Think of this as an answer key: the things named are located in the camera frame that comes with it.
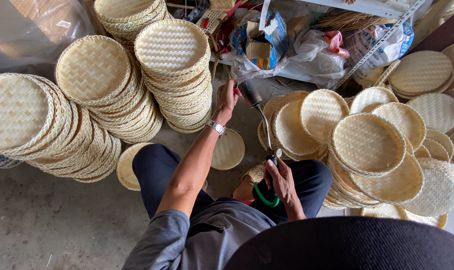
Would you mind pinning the loose heap of woven trays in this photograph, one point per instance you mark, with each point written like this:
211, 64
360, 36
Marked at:
365, 146

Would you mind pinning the black hat brim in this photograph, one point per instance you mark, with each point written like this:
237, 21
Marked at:
354, 245

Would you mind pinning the short stack of woven trays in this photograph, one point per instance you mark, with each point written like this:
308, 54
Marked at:
125, 15

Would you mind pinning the metal gas torch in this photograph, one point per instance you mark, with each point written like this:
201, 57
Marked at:
251, 93

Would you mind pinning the stack of flat woven discs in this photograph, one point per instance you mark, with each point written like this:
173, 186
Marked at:
422, 71

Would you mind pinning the red lighter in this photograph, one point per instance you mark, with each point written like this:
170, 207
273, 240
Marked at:
235, 90

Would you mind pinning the upright stack of woven trays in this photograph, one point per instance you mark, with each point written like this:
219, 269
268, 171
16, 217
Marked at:
174, 52

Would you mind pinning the tilted stack of woven trays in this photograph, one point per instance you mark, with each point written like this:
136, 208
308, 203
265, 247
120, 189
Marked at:
95, 71

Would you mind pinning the clear plastic sheet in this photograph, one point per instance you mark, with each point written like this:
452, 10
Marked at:
28, 30

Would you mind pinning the leaning stack of woven trays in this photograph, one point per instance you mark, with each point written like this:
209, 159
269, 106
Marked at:
32, 120

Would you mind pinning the silver wristwatch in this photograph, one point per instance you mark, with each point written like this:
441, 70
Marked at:
215, 127

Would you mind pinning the grey shirt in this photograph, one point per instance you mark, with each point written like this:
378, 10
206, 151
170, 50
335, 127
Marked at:
200, 240

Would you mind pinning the woven bamboo tray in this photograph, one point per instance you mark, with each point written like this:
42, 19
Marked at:
229, 150
125, 168

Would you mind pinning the cluttered white metal shelf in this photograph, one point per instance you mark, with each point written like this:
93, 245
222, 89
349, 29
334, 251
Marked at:
317, 45

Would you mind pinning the person's left hand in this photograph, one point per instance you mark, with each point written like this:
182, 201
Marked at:
225, 103

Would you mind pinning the small woven bamboo piece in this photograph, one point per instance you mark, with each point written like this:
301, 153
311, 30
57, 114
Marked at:
255, 172

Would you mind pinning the person's right hand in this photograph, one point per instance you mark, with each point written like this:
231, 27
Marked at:
285, 187

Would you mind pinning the dark blue trousers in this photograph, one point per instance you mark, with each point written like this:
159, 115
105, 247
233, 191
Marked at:
155, 172

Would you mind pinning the blue patterned cloth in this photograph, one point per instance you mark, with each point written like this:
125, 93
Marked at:
0, 161

